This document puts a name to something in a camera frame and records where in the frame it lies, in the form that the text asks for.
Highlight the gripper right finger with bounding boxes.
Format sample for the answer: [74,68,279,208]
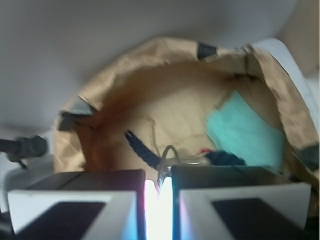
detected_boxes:
[171,166,311,240]

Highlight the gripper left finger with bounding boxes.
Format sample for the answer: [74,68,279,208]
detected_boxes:
[7,169,146,240]

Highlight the silver keys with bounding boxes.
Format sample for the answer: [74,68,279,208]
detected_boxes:
[155,145,211,196]

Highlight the red crumpled paper ball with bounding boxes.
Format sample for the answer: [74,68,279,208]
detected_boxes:
[197,147,211,155]

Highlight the light blue cloth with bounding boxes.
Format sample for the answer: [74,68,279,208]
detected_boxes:
[205,91,285,171]

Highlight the brown paper bag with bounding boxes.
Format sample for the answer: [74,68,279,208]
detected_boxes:
[54,37,319,186]

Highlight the navy blue rope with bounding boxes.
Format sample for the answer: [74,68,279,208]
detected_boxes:
[124,129,246,171]

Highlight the black cable connector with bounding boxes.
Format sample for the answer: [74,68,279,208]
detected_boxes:
[0,135,48,169]

